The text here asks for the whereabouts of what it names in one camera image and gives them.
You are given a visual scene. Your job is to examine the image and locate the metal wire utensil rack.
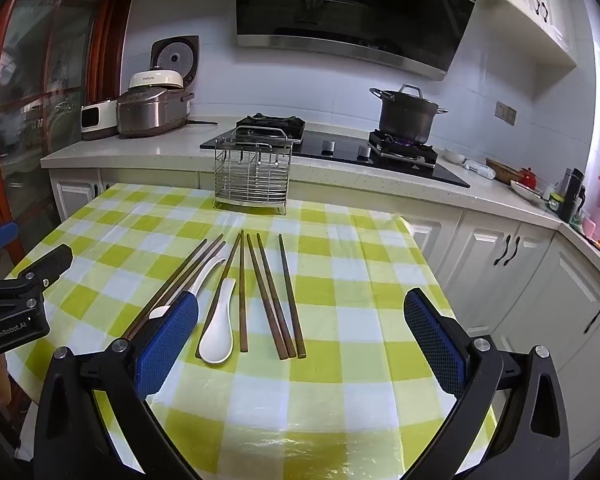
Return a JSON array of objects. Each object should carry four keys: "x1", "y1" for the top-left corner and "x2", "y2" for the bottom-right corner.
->
[{"x1": 214, "y1": 126, "x2": 294, "y2": 216}]

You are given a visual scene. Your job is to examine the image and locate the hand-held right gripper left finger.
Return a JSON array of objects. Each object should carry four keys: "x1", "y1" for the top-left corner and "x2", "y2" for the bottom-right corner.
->
[{"x1": 32, "y1": 290, "x2": 201, "y2": 480}]

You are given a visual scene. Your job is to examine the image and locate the brown wooden chopstick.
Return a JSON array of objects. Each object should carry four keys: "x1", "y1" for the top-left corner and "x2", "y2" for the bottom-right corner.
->
[
  {"x1": 121, "y1": 238, "x2": 208, "y2": 341},
  {"x1": 164, "y1": 241, "x2": 227, "y2": 309},
  {"x1": 246, "y1": 233, "x2": 287, "y2": 361},
  {"x1": 256, "y1": 233, "x2": 297, "y2": 359},
  {"x1": 238, "y1": 230, "x2": 248, "y2": 353},
  {"x1": 196, "y1": 230, "x2": 243, "y2": 359},
  {"x1": 145, "y1": 233, "x2": 224, "y2": 312},
  {"x1": 278, "y1": 234, "x2": 307, "y2": 359}
]

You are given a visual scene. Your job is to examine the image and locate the small white appliance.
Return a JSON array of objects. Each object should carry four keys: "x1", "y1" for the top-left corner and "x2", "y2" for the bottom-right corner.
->
[{"x1": 81, "y1": 99, "x2": 120, "y2": 141}]

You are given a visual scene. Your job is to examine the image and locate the black range hood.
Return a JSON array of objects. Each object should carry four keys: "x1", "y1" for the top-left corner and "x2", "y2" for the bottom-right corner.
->
[{"x1": 236, "y1": 0, "x2": 486, "y2": 82}]

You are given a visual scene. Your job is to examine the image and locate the wicker basket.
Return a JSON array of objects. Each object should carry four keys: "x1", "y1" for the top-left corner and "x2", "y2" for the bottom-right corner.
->
[{"x1": 486, "y1": 157, "x2": 523, "y2": 184}]

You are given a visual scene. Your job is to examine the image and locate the white kitchen countertop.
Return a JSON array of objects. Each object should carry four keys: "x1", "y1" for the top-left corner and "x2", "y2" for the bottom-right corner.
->
[{"x1": 40, "y1": 115, "x2": 600, "y2": 281}]

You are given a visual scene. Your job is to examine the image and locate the white plate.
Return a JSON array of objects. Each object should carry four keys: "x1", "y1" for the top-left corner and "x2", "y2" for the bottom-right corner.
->
[
  {"x1": 198, "y1": 277, "x2": 237, "y2": 365},
  {"x1": 510, "y1": 180, "x2": 548, "y2": 204}
]

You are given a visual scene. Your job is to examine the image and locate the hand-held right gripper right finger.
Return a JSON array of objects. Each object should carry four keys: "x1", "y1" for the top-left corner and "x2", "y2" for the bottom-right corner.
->
[{"x1": 402, "y1": 287, "x2": 571, "y2": 480}]

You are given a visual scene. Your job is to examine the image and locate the black bottle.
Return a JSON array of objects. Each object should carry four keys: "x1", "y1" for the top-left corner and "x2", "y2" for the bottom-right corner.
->
[{"x1": 560, "y1": 169, "x2": 587, "y2": 223}]

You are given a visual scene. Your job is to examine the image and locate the dark cooking pot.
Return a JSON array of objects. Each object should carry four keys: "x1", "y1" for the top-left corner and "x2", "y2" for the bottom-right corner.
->
[{"x1": 370, "y1": 84, "x2": 449, "y2": 145}]

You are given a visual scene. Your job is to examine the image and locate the black glass gas stove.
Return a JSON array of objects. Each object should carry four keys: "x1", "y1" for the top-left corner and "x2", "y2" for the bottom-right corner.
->
[{"x1": 200, "y1": 114, "x2": 471, "y2": 189}]

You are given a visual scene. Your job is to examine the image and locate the white ceramic spoon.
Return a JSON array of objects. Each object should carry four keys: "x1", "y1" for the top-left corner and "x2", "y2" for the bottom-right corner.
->
[{"x1": 148, "y1": 256, "x2": 227, "y2": 321}]

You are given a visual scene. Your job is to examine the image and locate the silver brown rice cooker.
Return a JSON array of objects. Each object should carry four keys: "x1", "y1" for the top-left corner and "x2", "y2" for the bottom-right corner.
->
[{"x1": 116, "y1": 87, "x2": 196, "y2": 139}]

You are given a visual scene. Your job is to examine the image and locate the white packet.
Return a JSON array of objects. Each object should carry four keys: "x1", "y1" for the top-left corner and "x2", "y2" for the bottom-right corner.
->
[{"x1": 464, "y1": 159, "x2": 496, "y2": 180}]

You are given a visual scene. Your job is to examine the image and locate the green checked tablecloth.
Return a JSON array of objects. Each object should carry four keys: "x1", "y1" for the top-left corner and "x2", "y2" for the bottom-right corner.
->
[{"x1": 2, "y1": 182, "x2": 501, "y2": 480}]

